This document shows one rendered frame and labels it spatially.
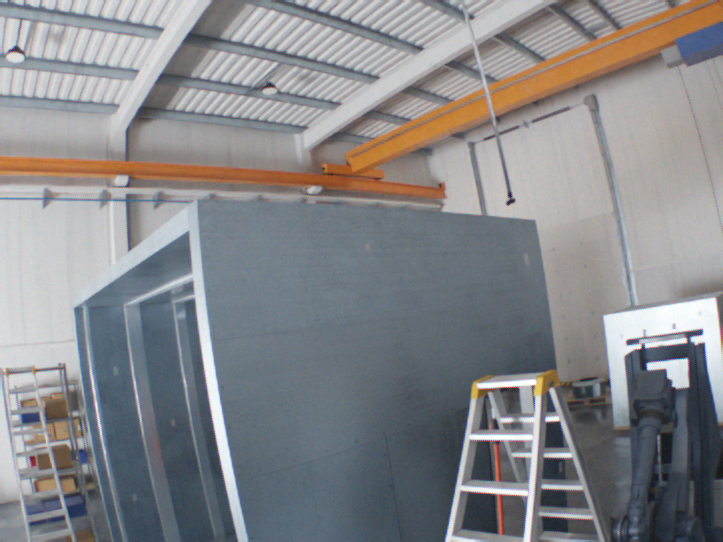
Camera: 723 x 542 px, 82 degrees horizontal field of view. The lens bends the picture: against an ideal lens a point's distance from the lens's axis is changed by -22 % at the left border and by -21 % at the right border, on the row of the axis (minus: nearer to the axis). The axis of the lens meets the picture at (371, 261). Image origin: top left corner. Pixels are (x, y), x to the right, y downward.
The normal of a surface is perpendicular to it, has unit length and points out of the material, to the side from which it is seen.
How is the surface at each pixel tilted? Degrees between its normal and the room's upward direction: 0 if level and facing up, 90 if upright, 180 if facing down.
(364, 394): 90
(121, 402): 90
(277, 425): 90
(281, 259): 90
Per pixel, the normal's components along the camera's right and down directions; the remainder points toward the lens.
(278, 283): 0.66, -0.18
